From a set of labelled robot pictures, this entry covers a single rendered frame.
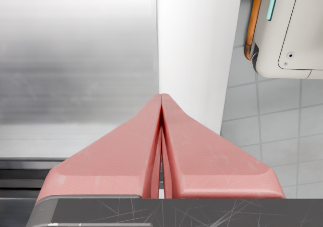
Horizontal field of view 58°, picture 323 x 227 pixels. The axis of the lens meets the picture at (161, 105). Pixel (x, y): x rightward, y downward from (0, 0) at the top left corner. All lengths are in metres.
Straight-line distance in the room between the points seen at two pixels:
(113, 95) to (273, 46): 0.77
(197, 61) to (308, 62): 0.81
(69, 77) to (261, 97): 1.23
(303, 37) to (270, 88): 0.47
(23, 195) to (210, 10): 0.37
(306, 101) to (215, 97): 1.24
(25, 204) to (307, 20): 0.91
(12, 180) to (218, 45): 0.35
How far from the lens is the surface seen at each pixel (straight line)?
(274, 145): 1.72
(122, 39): 0.32
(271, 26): 1.04
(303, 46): 1.08
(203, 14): 0.32
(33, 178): 0.48
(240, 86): 1.43
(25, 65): 0.37
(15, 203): 0.57
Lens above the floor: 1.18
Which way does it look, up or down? 54 degrees down
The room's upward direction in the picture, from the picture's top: 178 degrees counter-clockwise
